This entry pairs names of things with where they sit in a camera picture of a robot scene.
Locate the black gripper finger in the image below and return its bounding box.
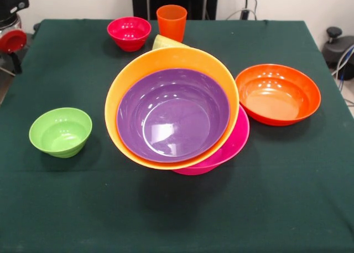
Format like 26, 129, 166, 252
9, 52, 23, 75

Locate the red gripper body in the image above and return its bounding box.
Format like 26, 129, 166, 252
0, 28, 28, 55

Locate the yellow bowl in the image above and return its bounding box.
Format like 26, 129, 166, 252
104, 47, 241, 171

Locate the red bowl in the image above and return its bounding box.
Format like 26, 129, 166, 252
107, 16, 152, 52

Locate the yellow cup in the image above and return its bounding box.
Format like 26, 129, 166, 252
153, 34, 191, 50

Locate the purple bowl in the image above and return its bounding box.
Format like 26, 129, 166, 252
116, 68, 231, 164

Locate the pink bowl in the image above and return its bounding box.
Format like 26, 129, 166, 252
171, 105, 251, 176

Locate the dark grey chair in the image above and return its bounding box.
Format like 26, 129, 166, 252
0, 52, 17, 77

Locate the small green bowl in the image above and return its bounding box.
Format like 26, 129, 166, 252
28, 107, 93, 159

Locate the dark green tablecloth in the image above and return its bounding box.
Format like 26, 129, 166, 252
0, 19, 354, 253

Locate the orange cup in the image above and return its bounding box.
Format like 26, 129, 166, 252
156, 4, 188, 43

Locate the orange bowl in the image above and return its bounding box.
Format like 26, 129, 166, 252
235, 64, 322, 126

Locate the black round equipment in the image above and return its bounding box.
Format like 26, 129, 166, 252
322, 27, 354, 69

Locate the thin grey cable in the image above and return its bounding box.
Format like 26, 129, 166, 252
222, 9, 259, 21

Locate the grey blue cable bundle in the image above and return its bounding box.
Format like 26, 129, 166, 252
331, 44, 354, 82

